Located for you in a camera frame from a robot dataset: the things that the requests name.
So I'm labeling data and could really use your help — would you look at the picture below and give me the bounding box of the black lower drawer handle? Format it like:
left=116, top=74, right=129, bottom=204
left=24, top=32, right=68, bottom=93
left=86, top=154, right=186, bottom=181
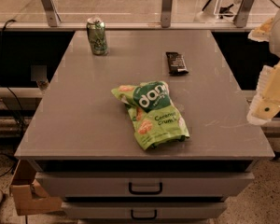
left=130, top=210, right=158, bottom=220

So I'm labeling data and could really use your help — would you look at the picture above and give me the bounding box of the cardboard box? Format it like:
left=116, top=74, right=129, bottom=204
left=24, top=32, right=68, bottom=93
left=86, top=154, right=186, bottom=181
left=9, top=161, right=62, bottom=216

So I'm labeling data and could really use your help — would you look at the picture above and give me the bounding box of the green soda can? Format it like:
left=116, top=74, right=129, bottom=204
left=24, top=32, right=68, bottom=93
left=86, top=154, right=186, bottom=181
left=86, top=17, right=108, bottom=55

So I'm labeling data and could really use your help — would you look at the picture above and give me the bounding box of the left metal window bracket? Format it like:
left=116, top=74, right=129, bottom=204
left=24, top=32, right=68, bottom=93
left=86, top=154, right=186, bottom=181
left=41, top=0, right=61, bottom=27

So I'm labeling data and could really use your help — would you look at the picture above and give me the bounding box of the grey drawer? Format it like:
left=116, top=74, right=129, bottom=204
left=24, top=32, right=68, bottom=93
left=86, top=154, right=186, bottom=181
left=62, top=202, right=227, bottom=221
left=35, top=172, right=254, bottom=198

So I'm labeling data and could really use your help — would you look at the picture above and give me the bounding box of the green rice chip bag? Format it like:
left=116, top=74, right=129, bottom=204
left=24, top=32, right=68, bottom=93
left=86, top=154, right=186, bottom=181
left=111, top=81, right=189, bottom=150

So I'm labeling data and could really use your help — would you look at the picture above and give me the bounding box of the black cable left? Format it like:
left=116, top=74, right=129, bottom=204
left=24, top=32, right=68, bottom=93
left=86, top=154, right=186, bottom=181
left=0, top=18, right=26, bottom=133

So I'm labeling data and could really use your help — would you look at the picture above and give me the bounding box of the upper grey drawer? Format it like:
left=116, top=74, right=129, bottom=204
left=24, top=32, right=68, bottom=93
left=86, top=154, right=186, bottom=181
left=35, top=172, right=254, bottom=198

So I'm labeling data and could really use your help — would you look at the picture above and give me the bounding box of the metal window bracket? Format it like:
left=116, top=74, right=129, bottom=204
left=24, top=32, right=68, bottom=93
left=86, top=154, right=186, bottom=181
left=41, top=0, right=61, bottom=27
left=233, top=0, right=255, bottom=28
left=161, top=0, right=173, bottom=28

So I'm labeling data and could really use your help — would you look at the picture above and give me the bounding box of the black drawer handle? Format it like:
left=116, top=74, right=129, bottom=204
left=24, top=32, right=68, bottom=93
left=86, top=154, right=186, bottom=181
left=128, top=182, right=163, bottom=195
left=130, top=210, right=158, bottom=220

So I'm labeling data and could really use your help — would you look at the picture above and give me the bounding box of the lower grey drawer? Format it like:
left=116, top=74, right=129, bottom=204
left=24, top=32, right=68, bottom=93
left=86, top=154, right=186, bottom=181
left=62, top=202, right=227, bottom=221

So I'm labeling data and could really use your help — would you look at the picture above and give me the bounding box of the dark chocolate bar wrapper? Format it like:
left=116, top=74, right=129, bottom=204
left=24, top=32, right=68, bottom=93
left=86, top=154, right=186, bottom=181
left=166, top=52, right=189, bottom=76

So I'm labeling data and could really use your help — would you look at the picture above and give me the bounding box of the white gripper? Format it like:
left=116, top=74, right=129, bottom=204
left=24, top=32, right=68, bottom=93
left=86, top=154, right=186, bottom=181
left=246, top=9, right=280, bottom=125

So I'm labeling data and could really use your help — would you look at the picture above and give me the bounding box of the white horizontal pipe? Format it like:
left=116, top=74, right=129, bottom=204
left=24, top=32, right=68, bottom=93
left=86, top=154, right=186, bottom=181
left=0, top=87, right=43, bottom=98

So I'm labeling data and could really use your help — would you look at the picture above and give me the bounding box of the right metal window bracket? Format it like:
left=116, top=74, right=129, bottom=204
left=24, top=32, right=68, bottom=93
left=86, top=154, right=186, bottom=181
left=233, top=0, right=255, bottom=28

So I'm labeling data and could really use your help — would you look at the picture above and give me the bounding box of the middle metal window bracket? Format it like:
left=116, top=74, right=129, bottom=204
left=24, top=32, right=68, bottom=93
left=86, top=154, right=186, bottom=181
left=161, top=0, right=173, bottom=28

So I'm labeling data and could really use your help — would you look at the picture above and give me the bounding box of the black upper drawer handle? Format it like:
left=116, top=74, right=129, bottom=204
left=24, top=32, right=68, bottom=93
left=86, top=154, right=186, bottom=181
left=128, top=182, right=163, bottom=195

